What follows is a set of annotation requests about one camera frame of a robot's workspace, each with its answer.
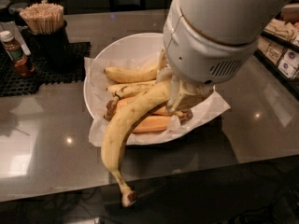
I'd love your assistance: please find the black cup holder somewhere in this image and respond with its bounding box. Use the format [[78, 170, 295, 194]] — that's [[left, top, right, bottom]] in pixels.
[[32, 21, 76, 74]]

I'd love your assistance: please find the dark lidded jar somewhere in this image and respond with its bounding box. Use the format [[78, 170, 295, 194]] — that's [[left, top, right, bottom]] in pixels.
[[0, 0, 28, 26]]

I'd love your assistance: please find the brown sauce bottle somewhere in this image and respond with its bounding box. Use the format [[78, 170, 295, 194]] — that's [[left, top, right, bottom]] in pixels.
[[0, 31, 35, 77]]

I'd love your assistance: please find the black rubber mat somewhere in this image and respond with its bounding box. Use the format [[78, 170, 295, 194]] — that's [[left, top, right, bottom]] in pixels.
[[0, 42, 91, 97]]

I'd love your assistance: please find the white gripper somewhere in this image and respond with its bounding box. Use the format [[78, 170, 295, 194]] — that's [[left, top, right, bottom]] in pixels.
[[156, 0, 257, 112]]

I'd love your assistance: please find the white paper liner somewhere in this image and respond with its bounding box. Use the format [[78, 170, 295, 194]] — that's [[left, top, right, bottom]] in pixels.
[[83, 52, 230, 147]]

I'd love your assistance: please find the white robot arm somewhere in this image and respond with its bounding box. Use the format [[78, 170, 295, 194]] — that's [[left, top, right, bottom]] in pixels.
[[163, 0, 291, 111]]

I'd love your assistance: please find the top curved yellow banana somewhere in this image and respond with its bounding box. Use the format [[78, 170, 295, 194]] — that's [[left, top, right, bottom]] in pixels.
[[104, 59, 166, 83]]

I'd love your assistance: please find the black condiment rack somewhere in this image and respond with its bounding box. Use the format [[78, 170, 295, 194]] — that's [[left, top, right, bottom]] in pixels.
[[254, 1, 299, 99]]

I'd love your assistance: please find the large front yellow banana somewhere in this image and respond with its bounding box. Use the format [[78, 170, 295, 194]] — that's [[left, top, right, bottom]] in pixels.
[[101, 80, 170, 207]]

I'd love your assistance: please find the bottom orange banana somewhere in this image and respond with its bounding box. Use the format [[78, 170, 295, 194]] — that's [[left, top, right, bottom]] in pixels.
[[133, 116, 171, 133]]

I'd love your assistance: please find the orange-yellow lower banana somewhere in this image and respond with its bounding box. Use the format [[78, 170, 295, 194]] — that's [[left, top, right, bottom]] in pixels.
[[103, 95, 194, 123]]

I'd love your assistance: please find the bundle of wooden stirrers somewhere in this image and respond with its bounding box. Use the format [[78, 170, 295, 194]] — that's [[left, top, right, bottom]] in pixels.
[[20, 0, 64, 35]]

